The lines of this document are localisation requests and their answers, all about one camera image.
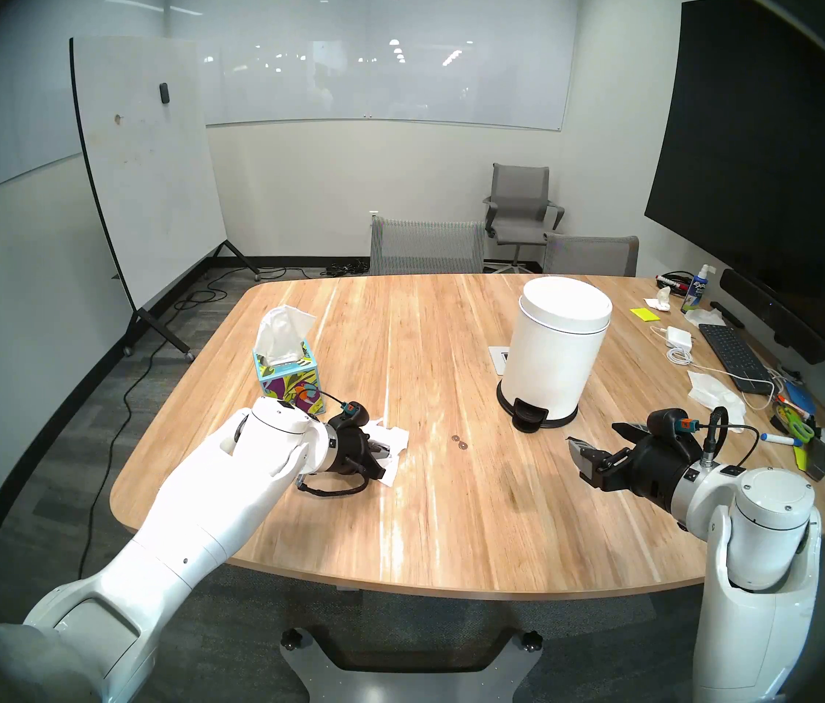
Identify colourful leaf print tissue box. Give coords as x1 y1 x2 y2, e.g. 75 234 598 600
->
253 341 325 417

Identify black video bar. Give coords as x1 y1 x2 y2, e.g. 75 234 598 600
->
719 268 825 365

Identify blue card pack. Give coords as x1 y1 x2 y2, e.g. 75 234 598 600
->
784 381 820 417

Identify black floor cable bundle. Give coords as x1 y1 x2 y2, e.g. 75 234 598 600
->
259 258 371 279

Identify grey mesh back chair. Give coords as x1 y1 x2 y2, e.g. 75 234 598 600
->
370 215 486 275

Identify large black wall screen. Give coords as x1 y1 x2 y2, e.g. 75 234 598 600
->
644 0 825 351

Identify long black floor cable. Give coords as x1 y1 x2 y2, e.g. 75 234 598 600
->
79 284 223 581

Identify dark grey block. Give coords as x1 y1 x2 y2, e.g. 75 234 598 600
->
793 439 825 483

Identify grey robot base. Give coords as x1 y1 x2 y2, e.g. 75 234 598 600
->
280 627 543 703

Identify mobile whiteboard on stand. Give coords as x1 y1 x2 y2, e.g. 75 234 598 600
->
70 37 263 362

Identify grey office chair with armrests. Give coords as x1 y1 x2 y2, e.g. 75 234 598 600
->
483 163 565 274

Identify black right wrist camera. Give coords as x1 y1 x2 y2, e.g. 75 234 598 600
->
647 409 699 439

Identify large crumpled white tissue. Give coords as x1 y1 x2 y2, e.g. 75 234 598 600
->
687 370 747 433

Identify white pedal trash bin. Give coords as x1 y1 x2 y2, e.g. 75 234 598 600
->
497 275 613 434

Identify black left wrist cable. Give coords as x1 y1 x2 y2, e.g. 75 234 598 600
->
297 387 369 497

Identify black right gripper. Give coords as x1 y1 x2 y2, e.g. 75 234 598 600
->
567 423 702 505

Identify black keyboard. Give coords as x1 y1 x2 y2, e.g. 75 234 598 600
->
698 324 776 395

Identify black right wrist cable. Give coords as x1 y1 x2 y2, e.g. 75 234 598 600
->
698 406 761 469

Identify green handled scissors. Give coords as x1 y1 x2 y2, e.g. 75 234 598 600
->
775 403 816 445

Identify white charger cable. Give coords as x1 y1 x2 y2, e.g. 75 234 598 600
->
650 325 790 409

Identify whiteboard cleaner spray bottle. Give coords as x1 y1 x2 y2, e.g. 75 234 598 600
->
681 264 716 313

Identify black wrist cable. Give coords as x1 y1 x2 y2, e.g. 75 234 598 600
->
698 406 761 469
297 387 369 497

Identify grey fabric back chair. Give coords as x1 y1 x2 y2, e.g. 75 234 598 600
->
543 234 640 278

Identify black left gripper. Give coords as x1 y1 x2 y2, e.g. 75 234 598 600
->
326 420 391 480

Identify wide glass wall whiteboard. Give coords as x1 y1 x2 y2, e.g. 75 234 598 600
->
167 0 580 132

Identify glass wall whiteboard with writing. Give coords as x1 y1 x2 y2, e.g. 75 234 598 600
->
0 21 83 217

